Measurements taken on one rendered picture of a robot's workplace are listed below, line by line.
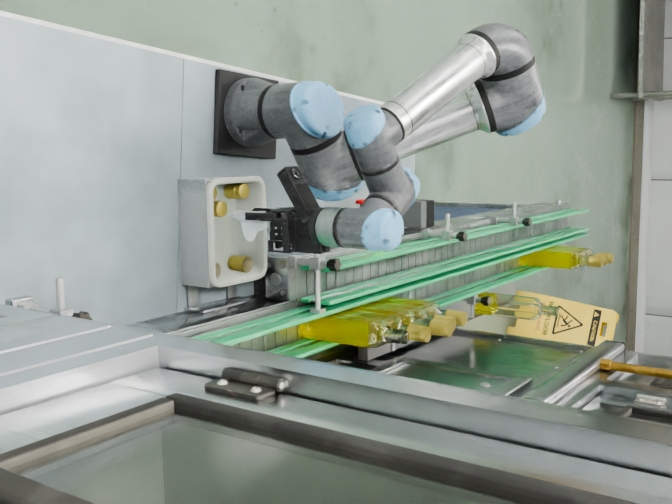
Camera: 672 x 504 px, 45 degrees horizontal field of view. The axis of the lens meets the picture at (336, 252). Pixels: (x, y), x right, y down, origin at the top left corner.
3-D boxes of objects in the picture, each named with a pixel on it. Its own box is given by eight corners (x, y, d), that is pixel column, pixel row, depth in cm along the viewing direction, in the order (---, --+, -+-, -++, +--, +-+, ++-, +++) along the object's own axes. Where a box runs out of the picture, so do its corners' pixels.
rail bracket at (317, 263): (288, 310, 176) (334, 316, 169) (286, 234, 174) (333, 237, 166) (296, 308, 178) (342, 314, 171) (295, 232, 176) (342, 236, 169)
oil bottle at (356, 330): (298, 337, 180) (379, 350, 168) (298, 313, 180) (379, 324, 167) (313, 332, 185) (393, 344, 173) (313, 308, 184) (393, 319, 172)
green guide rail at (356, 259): (300, 269, 178) (329, 272, 174) (300, 264, 178) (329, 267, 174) (569, 210, 320) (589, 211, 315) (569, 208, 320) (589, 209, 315)
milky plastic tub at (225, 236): (182, 285, 167) (212, 289, 162) (178, 178, 164) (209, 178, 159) (238, 274, 181) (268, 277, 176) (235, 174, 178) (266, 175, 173)
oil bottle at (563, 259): (518, 265, 282) (599, 271, 266) (519, 249, 282) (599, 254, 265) (525, 263, 287) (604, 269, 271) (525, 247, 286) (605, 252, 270)
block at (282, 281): (263, 299, 180) (287, 302, 176) (262, 257, 178) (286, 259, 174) (273, 296, 182) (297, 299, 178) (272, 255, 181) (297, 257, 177)
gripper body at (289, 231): (264, 251, 156) (314, 255, 149) (262, 207, 155) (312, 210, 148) (289, 245, 163) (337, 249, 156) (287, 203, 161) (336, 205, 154)
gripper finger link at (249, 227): (225, 241, 159) (266, 242, 156) (223, 212, 158) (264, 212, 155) (232, 239, 162) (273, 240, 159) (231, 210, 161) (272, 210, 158)
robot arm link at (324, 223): (331, 209, 146) (356, 205, 152) (311, 208, 148) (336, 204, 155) (332, 250, 147) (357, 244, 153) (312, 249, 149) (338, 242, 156)
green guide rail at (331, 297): (300, 302, 179) (329, 305, 175) (300, 297, 179) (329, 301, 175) (568, 229, 321) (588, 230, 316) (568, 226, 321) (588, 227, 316)
